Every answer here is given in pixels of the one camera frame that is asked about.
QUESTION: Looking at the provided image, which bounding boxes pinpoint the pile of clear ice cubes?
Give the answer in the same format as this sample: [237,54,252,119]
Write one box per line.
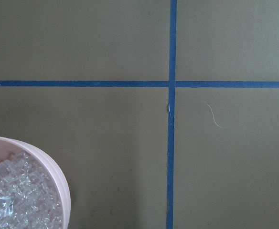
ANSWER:
[0,152,64,229]

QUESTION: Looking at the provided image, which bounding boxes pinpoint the pink bowl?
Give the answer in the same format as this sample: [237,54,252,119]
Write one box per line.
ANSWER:
[0,136,71,229]

